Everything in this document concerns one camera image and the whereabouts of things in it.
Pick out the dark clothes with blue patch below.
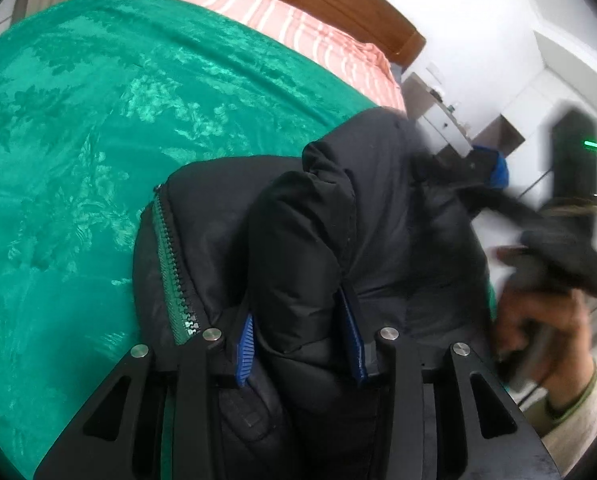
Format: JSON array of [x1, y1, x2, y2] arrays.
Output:
[[471, 144, 510, 192]]

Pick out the green patterned blanket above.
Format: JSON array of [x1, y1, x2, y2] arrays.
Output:
[[0, 0, 409, 480]]

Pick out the white nightstand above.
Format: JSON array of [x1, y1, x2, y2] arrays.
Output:
[[401, 71, 479, 158]]

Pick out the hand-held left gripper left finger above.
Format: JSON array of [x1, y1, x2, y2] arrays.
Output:
[[32, 312, 256, 480]]

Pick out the black puffer jacket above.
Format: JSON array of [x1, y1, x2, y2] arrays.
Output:
[[132, 106, 494, 480]]

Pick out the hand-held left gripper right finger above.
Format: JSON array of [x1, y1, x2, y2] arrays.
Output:
[[337, 287, 564, 480]]

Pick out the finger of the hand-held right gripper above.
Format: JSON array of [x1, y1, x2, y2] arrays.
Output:
[[448, 180, 534, 231]]

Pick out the person's right forearm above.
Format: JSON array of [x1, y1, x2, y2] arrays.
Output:
[[538, 365, 597, 476]]

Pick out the person's right hand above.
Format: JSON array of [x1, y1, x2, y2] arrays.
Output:
[[493, 246, 597, 407]]

